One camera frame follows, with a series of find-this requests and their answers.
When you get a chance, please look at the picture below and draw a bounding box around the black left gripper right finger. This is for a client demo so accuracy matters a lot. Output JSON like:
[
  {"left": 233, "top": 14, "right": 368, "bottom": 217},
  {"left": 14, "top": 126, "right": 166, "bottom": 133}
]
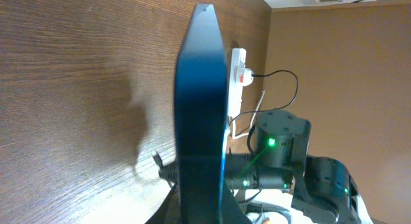
[{"left": 221, "top": 183, "right": 252, "bottom": 224}]

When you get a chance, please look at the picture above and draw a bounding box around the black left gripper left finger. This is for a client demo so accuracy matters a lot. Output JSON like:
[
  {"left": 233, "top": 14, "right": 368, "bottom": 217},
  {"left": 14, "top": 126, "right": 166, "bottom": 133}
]
[{"left": 146, "top": 184, "right": 182, "bottom": 224}]

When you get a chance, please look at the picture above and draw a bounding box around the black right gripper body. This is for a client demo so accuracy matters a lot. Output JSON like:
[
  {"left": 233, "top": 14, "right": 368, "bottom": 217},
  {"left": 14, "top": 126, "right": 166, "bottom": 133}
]
[{"left": 158, "top": 153, "right": 293, "bottom": 191}]

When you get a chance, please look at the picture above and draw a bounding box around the black charger cable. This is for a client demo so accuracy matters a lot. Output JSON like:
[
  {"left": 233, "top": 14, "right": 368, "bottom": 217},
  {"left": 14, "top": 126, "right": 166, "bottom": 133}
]
[{"left": 228, "top": 69, "right": 299, "bottom": 127}]

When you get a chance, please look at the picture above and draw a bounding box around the blue Galaxy smartphone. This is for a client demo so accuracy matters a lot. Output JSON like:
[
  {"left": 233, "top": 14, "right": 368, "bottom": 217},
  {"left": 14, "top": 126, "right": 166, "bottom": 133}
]
[{"left": 174, "top": 4, "right": 228, "bottom": 223}]

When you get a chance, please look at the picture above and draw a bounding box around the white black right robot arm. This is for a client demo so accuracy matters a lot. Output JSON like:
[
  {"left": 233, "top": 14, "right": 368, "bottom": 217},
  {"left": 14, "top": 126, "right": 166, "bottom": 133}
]
[{"left": 225, "top": 110, "right": 372, "bottom": 223}]

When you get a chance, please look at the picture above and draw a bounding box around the white charger adapter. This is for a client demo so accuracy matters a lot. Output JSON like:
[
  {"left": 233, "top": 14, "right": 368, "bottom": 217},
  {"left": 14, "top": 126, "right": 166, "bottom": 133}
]
[{"left": 234, "top": 67, "right": 254, "bottom": 87}]

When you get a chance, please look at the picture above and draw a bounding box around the white power strip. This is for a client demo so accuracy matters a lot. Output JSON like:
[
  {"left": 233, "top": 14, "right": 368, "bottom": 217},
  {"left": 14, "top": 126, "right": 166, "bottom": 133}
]
[{"left": 227, "top": 48, "right": 247, "bottom": 118}]

